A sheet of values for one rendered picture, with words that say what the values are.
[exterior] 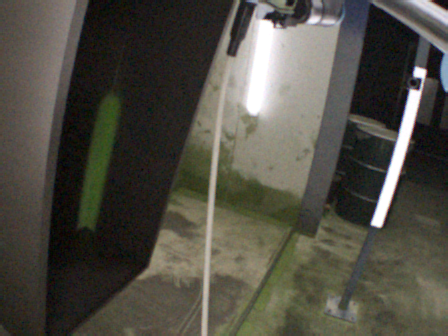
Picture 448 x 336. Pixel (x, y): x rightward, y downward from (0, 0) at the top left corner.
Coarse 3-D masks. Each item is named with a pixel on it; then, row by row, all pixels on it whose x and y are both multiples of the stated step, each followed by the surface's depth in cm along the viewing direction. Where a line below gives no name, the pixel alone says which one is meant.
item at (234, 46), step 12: (240, 0) 72; (264, 0) 66; (276, 0) 63; (288, 0) 62; (240, 12) 73; (252, 12) 73; (288, 12) 65; (240, 24) 74; (240, 36) 77; (228, 48) 80
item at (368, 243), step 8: (424, 40) 132; (424, 48) 133; (424, 56) 134; (416, 64) 137; (424, 64) 135; (368, 232) 169; (376, 232) 167; (368, 240) 170; (368, 248) 171; (360, 256) 174; (368, 256) 172; (360, 264) 175; (352, 272) 181; (360, 272) 176; (352, 280) 180; (352, 288) 181; (344, 296) 184; (344, 304) 186
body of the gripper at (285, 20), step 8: (304, 0) 79; (296, 8) 80; (304, 8) 80; (264, 16) 80; (272, 16) 77; (280, 16) 78; (288, 16) 78; (296, 16) 83; (304, 16) 81; (280, 24) 82; (288, 24) 83; (296, 24) 84
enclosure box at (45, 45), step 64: (0, 0) 50; (64, 0) 44; (128, 0) 100; (192, 0) 97; (0, 64) 54; (64, 64) 48; (128, 64) 112; (192, 64) 103; (0, 128) 58; (64, 128) 104; (128, 128) 119; (192, 128) 108; (0, 192) 64; (64, 192) 119; (128, 192) 127; (0, 256) 72; (64, 256) 122; (128, 256) 136; (0, 320) 85; (64, 320) 97
